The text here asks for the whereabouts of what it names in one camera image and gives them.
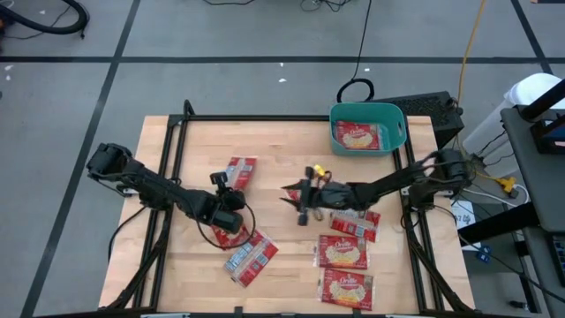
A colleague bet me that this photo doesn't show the black vacuum hose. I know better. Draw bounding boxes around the black vacuum hose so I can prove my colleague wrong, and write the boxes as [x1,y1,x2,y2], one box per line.
[0,0,91,37]

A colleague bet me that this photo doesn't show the black box device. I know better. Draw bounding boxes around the black box device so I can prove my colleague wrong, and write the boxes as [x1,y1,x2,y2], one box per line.
[529,117,565,155]

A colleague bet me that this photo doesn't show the black aluminium table frame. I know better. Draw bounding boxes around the black aluminium table frame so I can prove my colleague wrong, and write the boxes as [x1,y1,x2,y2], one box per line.
[99,99,476,318]

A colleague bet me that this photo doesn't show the blue tags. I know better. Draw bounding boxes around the blue tags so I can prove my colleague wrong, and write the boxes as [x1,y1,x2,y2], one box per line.
[475,244,493,265]

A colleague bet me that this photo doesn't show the yellow extension plug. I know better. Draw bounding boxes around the yellow extension plug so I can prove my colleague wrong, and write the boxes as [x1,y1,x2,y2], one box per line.
[493,175,518,194]

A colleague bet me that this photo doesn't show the black power cable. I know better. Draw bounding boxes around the black power cable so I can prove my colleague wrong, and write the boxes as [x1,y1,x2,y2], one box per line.
[335,0,376,104]

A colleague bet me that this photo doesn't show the white paper sheet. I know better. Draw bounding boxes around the white paper sheet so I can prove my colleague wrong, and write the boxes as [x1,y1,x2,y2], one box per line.
[450,199,477,230]

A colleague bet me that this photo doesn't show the grey side table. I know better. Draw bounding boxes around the grey side table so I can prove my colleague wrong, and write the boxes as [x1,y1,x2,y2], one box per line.
[500,105,565,318]

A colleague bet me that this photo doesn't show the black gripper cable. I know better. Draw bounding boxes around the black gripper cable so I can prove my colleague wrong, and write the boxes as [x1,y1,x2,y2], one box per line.
[196,201,258,252]

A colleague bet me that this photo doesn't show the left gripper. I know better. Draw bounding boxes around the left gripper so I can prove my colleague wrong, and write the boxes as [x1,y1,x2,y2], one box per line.
[210,171,247,237]

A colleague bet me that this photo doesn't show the yellow extension cable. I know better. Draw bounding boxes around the yellow extension cable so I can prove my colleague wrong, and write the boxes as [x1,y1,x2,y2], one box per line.
[456,0,489,151]

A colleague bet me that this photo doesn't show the black computer case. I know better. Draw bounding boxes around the black computer case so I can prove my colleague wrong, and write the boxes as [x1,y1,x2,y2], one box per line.
[373,90,465,150]

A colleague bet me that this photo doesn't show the teal plastic basket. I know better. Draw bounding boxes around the teal plastic basket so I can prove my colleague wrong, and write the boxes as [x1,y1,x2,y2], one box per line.
[328,102,408,157]

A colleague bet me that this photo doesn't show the black pole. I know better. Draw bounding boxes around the black pole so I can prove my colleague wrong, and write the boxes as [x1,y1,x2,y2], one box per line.
[519,78,565,123]

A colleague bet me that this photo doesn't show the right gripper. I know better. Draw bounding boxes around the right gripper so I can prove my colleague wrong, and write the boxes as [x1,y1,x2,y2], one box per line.
[280,166,355,228]

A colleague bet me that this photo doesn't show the white plastic bin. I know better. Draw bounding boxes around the white plastic bin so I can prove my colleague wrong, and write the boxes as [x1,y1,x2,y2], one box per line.
[462,72,564,156]

